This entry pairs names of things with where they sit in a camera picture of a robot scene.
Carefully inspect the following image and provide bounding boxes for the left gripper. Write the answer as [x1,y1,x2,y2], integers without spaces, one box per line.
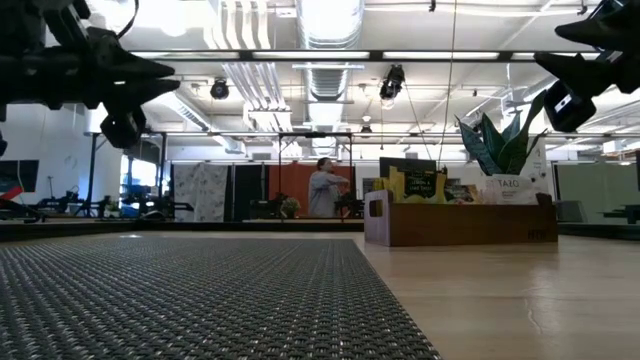
[0,27,181,121]

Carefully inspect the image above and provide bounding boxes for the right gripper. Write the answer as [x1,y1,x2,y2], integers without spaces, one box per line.
[533,4,640,99]

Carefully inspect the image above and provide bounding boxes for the brown wooden tea organiser box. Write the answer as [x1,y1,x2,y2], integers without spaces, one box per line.
[363,188,560,248]

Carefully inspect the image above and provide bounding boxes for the black ceiling spotlight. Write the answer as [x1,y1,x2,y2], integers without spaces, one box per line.
[208,77,231,101]
[378,63,407,101]

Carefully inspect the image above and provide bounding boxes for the white patterned curtain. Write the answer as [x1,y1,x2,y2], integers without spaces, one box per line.
[171,162,230,223]

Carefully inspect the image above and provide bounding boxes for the snake plant in white pot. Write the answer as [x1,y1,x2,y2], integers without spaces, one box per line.
[454,88,550,177]

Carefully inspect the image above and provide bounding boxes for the grey partition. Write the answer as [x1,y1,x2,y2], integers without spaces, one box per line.
[551,160,640,225]

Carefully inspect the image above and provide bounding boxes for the black partition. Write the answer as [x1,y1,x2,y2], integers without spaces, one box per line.
[232,163,270,221]

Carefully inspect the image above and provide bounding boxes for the grey office chair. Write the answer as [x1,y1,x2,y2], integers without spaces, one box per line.
[553,199,587,225]

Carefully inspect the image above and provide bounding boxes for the black beam with light strips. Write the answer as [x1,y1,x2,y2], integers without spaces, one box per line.
[129,48,601,65]

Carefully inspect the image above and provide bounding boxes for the orange partition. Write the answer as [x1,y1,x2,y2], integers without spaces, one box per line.
[267,162,357,220]

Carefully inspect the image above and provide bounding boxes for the grey woven placemat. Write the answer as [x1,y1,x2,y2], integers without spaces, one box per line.
[0,234,444,360]

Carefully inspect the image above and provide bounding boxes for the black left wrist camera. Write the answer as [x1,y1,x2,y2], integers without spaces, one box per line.
[99,107,148,150]

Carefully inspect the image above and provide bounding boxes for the black left camera cable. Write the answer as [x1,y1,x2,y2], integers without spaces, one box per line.
[115,0,141,40]

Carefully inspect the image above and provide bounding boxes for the background black rig frame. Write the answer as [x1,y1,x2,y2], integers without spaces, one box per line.
[82,128,356,221]

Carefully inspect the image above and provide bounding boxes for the black aluminium rig frame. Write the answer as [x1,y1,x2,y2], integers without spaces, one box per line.
[0,218,640,243]

